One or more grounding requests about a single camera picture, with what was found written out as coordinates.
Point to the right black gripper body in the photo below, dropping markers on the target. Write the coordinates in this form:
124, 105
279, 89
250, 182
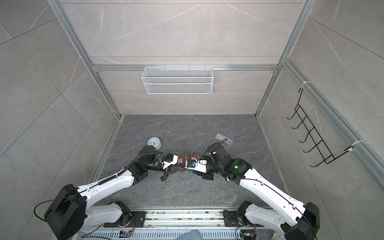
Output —
212, 168

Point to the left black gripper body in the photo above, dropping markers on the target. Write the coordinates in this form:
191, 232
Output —
157, 165

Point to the red padlock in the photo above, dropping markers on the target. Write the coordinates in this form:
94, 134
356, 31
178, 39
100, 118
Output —
194, 156
181, 159

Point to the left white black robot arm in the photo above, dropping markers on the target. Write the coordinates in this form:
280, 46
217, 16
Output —
74, 207

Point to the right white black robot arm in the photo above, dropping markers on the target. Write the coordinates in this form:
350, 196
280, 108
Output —
288, 216

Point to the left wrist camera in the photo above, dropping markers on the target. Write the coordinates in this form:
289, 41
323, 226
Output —
170, 160

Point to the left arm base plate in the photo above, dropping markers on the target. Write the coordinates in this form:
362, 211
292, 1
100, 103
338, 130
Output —
136, 219

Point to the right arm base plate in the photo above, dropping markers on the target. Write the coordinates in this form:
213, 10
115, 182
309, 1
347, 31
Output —
235, 219

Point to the white wire mesh basket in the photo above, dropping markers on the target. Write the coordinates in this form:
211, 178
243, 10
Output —
178, 80

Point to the black wire hook rack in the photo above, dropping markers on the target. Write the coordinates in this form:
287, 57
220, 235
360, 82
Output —
314, 135

